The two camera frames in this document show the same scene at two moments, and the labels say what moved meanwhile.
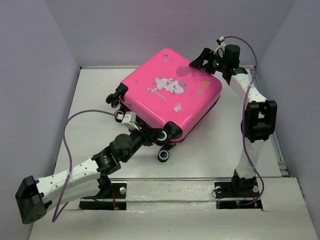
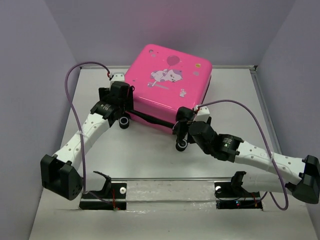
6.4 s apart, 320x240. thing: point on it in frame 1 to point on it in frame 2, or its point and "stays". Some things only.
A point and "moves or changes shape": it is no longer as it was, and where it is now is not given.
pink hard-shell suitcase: x=167 y=96 moves or changes shape
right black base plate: x=237 y=195 stays
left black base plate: x=118 y=191 stays
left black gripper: x=149 y=135 to x=128 y=102
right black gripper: x=207 y=54 to x=183 y=126
